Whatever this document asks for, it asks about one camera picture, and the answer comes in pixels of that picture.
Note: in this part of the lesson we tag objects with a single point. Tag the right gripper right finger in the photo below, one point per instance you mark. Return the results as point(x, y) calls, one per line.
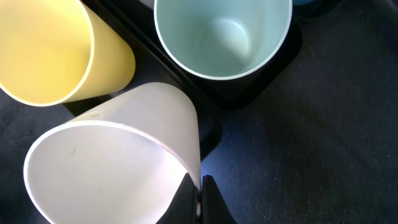
point(214, 208)

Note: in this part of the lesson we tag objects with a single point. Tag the green cup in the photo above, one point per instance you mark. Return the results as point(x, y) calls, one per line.
point(217, 37)

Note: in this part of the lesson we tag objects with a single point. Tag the white cup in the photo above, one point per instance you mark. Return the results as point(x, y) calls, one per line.
point(102, 174)

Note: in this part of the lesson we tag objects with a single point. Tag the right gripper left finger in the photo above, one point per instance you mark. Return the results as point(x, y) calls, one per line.
point(183, 205)

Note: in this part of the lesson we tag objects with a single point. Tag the black tray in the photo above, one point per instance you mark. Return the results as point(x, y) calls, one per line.
point(236, 93)

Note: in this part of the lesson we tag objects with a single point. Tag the yellow cup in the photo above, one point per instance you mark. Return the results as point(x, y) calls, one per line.
point(46, 49)

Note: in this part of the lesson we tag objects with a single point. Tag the blue cup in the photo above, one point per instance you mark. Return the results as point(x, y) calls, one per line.
point(304, 2)

